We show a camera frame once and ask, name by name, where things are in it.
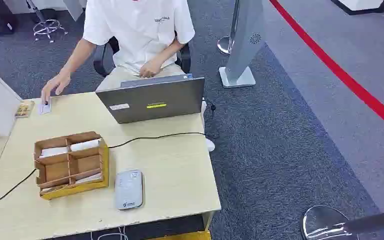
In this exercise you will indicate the grey card reader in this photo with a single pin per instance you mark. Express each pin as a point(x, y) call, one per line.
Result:
point(129, 190)

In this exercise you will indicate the grey laptop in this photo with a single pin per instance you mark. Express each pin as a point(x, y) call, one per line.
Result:
point(152, 99)

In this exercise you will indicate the person's right hand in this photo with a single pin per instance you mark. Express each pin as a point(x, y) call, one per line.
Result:
point(54, 84)

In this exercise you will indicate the white printed card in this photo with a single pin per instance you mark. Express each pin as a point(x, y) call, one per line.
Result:
point(45, 109)

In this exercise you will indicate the white platform with black edge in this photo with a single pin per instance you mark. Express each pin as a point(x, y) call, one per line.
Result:
point(361, 5)

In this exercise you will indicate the person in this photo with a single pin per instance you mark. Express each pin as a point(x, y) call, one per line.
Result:
point(139, 33)

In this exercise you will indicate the chrome stool base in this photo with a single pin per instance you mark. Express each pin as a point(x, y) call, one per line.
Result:
point(46, 27)

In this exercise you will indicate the silver kiosk stand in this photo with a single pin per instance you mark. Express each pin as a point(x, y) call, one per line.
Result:
point(245, 49)

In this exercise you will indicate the person's left hand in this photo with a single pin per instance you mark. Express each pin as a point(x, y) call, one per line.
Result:
point(149, 69)

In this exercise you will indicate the white shoe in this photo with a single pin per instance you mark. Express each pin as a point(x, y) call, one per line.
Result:
point(210, 145)

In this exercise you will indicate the wooden card box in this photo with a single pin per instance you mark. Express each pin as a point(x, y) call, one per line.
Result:
point(79, 188)

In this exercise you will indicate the black office chair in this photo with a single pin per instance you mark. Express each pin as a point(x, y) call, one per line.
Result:
point(101, 63)

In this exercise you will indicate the yellow crate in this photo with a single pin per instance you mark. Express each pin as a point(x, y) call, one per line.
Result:
point(185, 236)

